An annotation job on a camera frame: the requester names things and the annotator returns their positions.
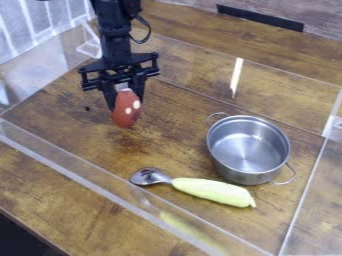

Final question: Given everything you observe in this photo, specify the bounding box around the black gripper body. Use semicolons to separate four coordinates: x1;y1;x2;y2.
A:
79;33;159;91

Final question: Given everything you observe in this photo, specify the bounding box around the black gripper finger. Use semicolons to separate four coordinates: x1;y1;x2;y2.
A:
132;75;146;100
101;84;116;110

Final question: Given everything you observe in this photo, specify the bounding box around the red and white toy mushroom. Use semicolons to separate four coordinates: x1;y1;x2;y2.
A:
111;88;142;128

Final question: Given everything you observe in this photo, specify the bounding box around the silver metal pot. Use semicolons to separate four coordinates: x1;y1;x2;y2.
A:
206;112;297;185

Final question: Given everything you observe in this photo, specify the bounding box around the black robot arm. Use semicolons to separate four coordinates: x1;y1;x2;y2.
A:
79;0;159;110

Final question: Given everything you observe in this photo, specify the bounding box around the clear acrylic barrier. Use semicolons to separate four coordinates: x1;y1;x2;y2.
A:
0;118;272;256

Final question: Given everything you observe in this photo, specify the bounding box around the black strip on table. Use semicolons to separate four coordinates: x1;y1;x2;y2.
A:
216;4;305;32

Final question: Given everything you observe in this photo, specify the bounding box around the spoon with yellow-green handle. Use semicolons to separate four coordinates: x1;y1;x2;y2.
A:
130;167;256;208

